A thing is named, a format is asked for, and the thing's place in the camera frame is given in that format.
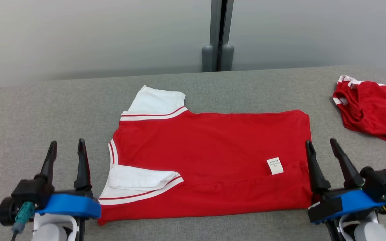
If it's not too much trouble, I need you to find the red white t-shirt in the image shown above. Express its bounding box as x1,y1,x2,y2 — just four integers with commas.
98,85,314,225

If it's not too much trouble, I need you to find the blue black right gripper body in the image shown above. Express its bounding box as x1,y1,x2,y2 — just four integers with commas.
308,188,386,241

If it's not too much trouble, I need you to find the red shorts white stripe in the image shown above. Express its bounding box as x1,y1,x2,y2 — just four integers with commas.
333,75,386,146

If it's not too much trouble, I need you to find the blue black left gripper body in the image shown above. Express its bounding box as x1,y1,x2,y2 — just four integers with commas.
0,189,101,241

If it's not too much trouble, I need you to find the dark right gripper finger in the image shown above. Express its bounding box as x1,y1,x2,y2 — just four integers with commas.
330,138,364,189
305,140,331,193

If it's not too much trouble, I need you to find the grey rounded post cap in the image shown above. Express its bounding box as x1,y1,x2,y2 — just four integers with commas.
220,44,235,71
202,44,214,72

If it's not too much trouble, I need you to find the teal plug left camera cable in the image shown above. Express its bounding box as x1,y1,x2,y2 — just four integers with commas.
11,202,35,241

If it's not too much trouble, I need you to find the grey fabric sofa seat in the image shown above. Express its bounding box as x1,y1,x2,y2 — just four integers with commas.
0,66,386,241

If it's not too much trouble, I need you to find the grey partition post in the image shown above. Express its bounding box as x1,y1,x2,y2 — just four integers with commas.
210,0,234,72

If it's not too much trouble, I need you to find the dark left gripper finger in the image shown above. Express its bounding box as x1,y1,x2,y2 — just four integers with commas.
40,141,57,188
74,138,93,191

